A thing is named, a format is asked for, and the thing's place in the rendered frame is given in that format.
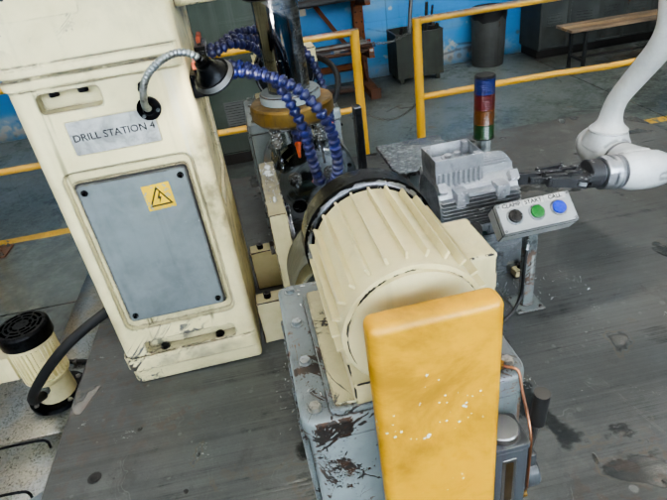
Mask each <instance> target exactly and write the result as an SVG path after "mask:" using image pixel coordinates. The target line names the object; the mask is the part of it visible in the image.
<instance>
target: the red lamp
mask: <svg viewBox="0 0 667 500"><path fill-rule="evenodd" d="M494 102H495V93H493V94H491V95H488V96H478V95H475V94H474V100H473V105H474V107H473V109H474V110H476V111H489V110H492V109H494V106H495V105H494V104H495V103H494Z"/></svg>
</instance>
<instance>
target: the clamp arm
mask: <svg viewBox="0 0 667 500"><path fill-rule="evenodd" d="M351 109H352V112H350V117H351V119H353V127H354V136H355V145H356V154H357V162H358V169H366V168H367V159H366V149H365V139H364V129H363V119H362V110H361V106H360V105H359V104H355V105H351Z"/></svg>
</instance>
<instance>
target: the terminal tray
mask: <svg viewBox="0 0 667 500"><path fill-rule="evenodd" d="M463 140H466V141H463ZM426 148H429V149H426ZM476 151H479V152H476ZM421 155H422V170H423V172H427V173H428V174H429V175H428V174H426V173H424V174H423V175H424V176H425V177H426V178H427V179H428V180H429V182H430V183H431V184H432V185H433V186H434V187H436V186H437V185H439V184H444V183H446V184H447V186H449V187H451V186H452V185H454V186H456V185H457V184H459V185H461V184H462V183H464V184H466V183H467V182H469V183H471V181H474V182H476V180H479V181H481V179H483V160H484V152H483V151H482V150H481V149H480V148H478V147H477V146H476V145H475V144H474V143H472V142H471V141H470V140H469V139H461V140H457V141H452V142H447V143H442V144H437V145H432V146H427V147H422V148H421ZM437 159H440V160H437ZM430 177H431V178H432V180H431V178H430ZM433 182H434V184H435V185H434V184H433Z"/></svg>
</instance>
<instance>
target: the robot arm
mask: <svg viewBox="0 0 667 500"><path fill-rule="evenodd" d="M666 61H667V0H658V15H657V21H656V26H655V29H654V32H653V34H652V36H651V38H650V40H649V42H648V43H647V45H646V46H645V48H644V49H643V50H642V52H641V53H640V54H639V56H638V57H637V58H636V59H635V61H634V62H633V63H632V65H631V66H630V67H629V68H628V70H627V71H626V72H625V73H624V75H623V76H622V77H621V79H620V80H619V81H618V82H617V84H616V85H615V86H614V88H613V89H612V90H611V92H610V93H609V95H608V96H607V98H606V100H605V102H604V104H603V106H602V109H601V111H600V116H599V118H598V120H597V121H596V122H594V123H593V124H591V125H590V126H589V127H588V128H586V129H585V130H583V131H582V132H581V133H580V134H579V135H578V137H577V139H576V143H575V147H576V151H577V153H578V155H579V156H580V158H581V159H582V161H581V162H580V163H579V164H578V165H577V166H576V165H570V166H563V162H558V163H557V164H553V165H547V166H542V167H537V168H535V172H520V173H519V176H520V178H519V179H518V180H517V181H518V185H519V186H523V185H537V184H539V183H540V184H541V185H546V187H548V188H582V189H586V188H597V189H617V188H622V189H627V190H637V189H648V188H656V187H659V186H662V185H665V184H667V153H665V152H662V151H659V150H650V149H649V148H645V147H640V146H636V145H633V144H631V141H630V138H629V132H628V130H629V128H628V127H627V126H626V125H625V124H624V122H623V112H624V109H625V106H626V104H627V103H628V101H629V100H630V99H631V98H632V96H633V95H634V94H635V93H636V92H637V91H638V90H639V89H640V88H641V87H642V86H643V85H644V84H645V83H646V82H647V81H648V80H649V79H650V77H651V76H652V75H653V74H654V73H655V72H656V71H657V70H658V69H659V68H660V67H661V66H662V65H663V64H665V62H666Z"/></svg>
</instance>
